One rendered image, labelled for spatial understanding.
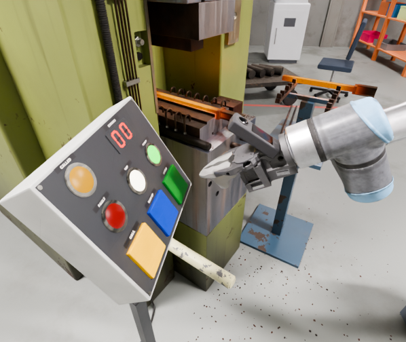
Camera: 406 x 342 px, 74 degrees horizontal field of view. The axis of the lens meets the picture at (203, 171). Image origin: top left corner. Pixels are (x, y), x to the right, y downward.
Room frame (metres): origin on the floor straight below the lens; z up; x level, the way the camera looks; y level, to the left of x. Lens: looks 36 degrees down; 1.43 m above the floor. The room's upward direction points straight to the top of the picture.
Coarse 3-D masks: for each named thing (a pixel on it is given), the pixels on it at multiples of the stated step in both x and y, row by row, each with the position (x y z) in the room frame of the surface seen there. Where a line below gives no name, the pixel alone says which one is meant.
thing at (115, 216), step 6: (114, 204) 0.34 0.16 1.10; (108, 210) 0.33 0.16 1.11; (114, 210) 0.33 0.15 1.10; (120, 210) 0.34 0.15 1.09; (108, 216) 0.32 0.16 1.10; (114, 216) 0.32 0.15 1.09; (120, 216) 0.33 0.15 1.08; (108, 222) 0.31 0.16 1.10; (114, 222) 0.32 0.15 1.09; (120, 222) 0.32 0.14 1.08
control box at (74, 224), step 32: (96, 128) 0.45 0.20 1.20; (128, 128) 0.51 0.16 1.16; (64, 160) 0.34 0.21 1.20; (96, 160) 0.39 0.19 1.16; (128, 160) 0.45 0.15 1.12; (160, 160) 0.53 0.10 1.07; (32, 192) 0.27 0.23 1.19; (64, 192) 0.30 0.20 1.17; (96, 192) 0.34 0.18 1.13; (128, 192) 0.39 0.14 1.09; (32, 224) 0.28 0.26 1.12; (64, 224) 0.27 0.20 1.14; (96, 224) 0.29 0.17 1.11; (128, 224) 0.34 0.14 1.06; (64, 256) 0.27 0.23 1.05; (96, 256) 0.26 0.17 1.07; (128, 288) 0.25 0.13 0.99
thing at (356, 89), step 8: (288, 80) 1.38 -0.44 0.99; (304, 80) 1.34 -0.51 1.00; (312, 80) 1.33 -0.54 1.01; (320, 80) 1.33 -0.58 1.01; (344, 88) 1.25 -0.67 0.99; (352, 88) 1.23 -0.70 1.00; (360, 88) 1.22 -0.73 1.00; (368, 88) 1.21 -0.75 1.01; (376, 88) 1.18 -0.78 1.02; (368, 96) 1.19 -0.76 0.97
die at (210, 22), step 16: (224, 0) 0.97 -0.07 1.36; (160, 16) 0.95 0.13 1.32; (176, 16) 0.91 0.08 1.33; (192, 16) 0.88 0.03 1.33; (208, 16) 0.90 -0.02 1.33; (224, 16) 0.97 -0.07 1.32; (160, 32) 0.95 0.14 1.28; (176, 32) 0.92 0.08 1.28; (192, 32) 0.88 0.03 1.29; (208, 32) 0.90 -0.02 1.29; (224, 32) 0.98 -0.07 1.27
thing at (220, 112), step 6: (162, 96) 1.12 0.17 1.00; (168, 96) 1.11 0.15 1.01; (174, 96) 1.11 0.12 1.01; (180, 102) 1.06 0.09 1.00; (186, 102) 1.04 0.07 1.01; (192, 102) 1.04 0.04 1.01; (198, 102) 1.04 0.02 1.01; (198, 108) 1.00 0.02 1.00; (204, 108) 0.99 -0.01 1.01; (210, 108) 0.98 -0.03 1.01; (216, 108) 0.98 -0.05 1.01; (222, 108) 0.97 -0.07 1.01; (216, 114) 0.95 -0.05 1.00; (222, 114) 0.95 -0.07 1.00; (228, 114) 0.93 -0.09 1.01; (240, 114) 0.92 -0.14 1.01; (228, 120) 0.92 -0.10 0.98
